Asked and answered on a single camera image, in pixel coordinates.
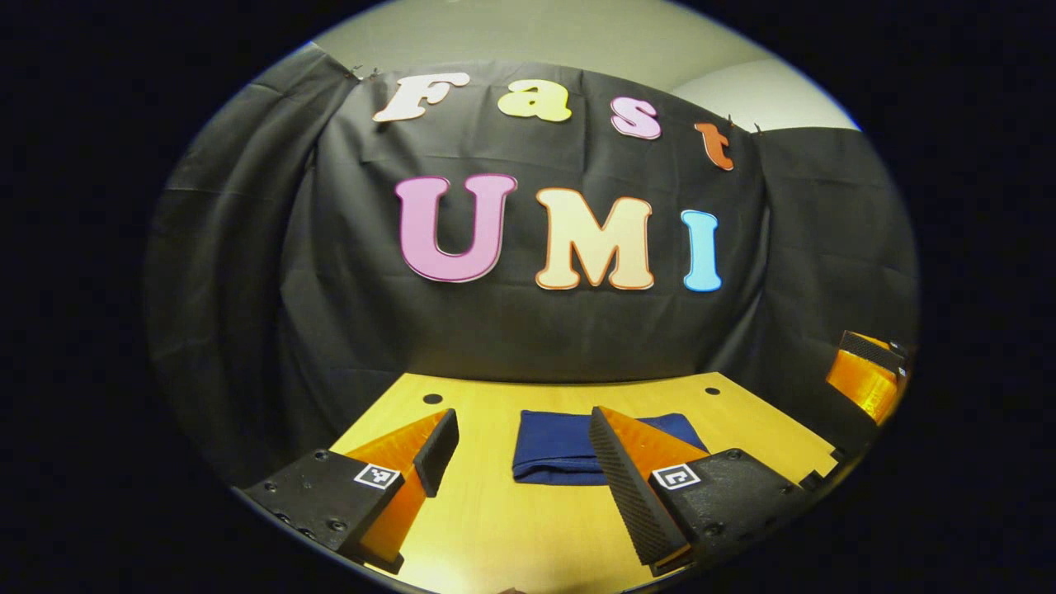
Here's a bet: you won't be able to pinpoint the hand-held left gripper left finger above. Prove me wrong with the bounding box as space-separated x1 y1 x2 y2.
233 408 460 576

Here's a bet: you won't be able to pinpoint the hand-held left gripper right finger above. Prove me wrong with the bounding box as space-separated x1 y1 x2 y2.
588 405 819 577

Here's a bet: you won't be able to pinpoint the blue denim jeans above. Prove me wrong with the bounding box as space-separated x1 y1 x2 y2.
511 410 710 486

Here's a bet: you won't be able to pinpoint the black backdrop cloth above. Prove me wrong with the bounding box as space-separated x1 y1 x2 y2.
142 41 921 488

